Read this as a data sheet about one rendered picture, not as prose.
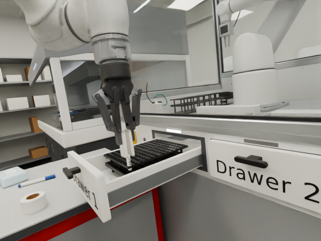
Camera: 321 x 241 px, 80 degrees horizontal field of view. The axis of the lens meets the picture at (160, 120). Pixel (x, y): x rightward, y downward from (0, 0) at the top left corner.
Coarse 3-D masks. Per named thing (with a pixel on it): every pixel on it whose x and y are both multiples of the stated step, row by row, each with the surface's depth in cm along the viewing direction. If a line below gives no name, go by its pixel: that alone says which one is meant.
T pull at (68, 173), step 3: (63, 168) 52; (66, 168) 51; (72, 168) 51; (75, 168) 51; (78, 168) 51; (63, 171) 52; (66, 171) 49; (69, 171) 49; (72, 171) 49; (75, 171) 50; (78, 171) 50; (66, 174) 48; (69, 174) 47; (72, 174) 47; (69, 177) 47; (72, 177) 47
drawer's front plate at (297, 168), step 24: (216, 144) 54; (240, 144) 49; (216, 168) 55; (240, 168) 49; (264, 168) 44; (288, 168) 40; (312, 168) 36; (264, 192) 45; (288, 192) 41; (312, 192) 37
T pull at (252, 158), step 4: (236, 156) 45; (240, 156) 45; (248, 156) 45; (252, 156) 44; (256, 156) 44; (260, 156) 44; (236, 160) 45; (240, 160) 44; (244, 160) 44; (248, 160) 43; (252, 160) 42; (256, 160) 42; (260, 160) 42; (248, 164) 43; (252, 164) 42; (256, 164) 42; (260, 164) 41; (264, 164) 40
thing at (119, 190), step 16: (192, 144) 66; (96, 160) 66; (176, 160) 55; (192, 160) 59; (128, 176) 46; (144, 176) 49; (160, 176) 52; (176, 176) 56; (112, 192) 44; (128, 192) 46; (144, 192) 49
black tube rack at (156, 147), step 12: (144, 144) 71; (156, 144) 69; (168, 144) 67; (180, 144) 66; (120, 156) 60; (132, 156) 59; (144, 156) 57; (156, 156) 56; (168, 156) 64; (120, 168) 58; (132, 168) 53
